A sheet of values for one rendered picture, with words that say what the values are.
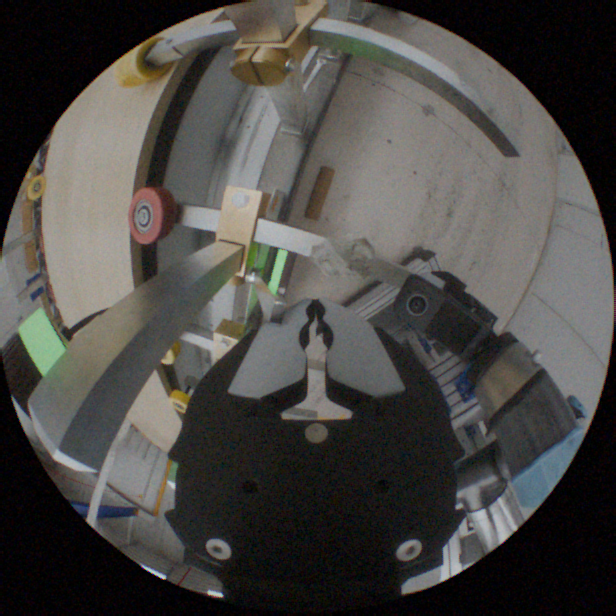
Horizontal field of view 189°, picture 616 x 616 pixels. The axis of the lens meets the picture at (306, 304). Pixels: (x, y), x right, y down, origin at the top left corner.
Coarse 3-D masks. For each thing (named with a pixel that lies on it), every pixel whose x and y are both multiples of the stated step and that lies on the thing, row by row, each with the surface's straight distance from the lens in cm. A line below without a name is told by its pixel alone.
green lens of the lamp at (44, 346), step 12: (36, 312) 15; (24, 324) 15; (36, 324) 14; (48, 324) 14; (24, 336) 14; (36, 336) 13; (48, 336) 13; (36, 348) 13; (48, 348) 13; (60, 348) 13; (36, 360) 13; (48, 360) 13
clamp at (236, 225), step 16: (256, 192) 24; (224, 208) 25; (240, 208) 24; (256, 208) 24; (224, 224) 25; (240, 224) 24; (256, 224) 25; (224, 240) 26; (240, 240) 25; (240, 272) 26
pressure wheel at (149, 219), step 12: (144, 192) 29; (156, 192) 28; (168, 192) 29; (132, 204) 31; (144, 204) 29; (156, 204) 27; (168, 204) 28; (132, 216) 31; (144, 216) 29; (156, 216) 27; (168, 216) 28; (132, 228) 32; (144, 228) 30; (156, 228) 27; (168, 228) 29; (144, 240) 30; (156, 240) 29
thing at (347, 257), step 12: (336, 240) 24; (348, 240) 24; (360, 240) 24; (312, 252) 23; (324, 252) 23; (336, 252) 23; (348, 252) 24; (360, 252) 24; (372, 252) 25; (324, 264) 24; (336, 264) 25; (348, 264) 24; (360, 264) 25; (348, 276) 25; (360, 276) 24
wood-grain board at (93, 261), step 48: (96, 96) 63; (144, 96) 39; (96, 144) 48; (144, 144) 33; (48, 192) 88; (96, 192) 44; (48, 240) 91; (96, 240) 44; (96, 288) 52; (144, 432) 198
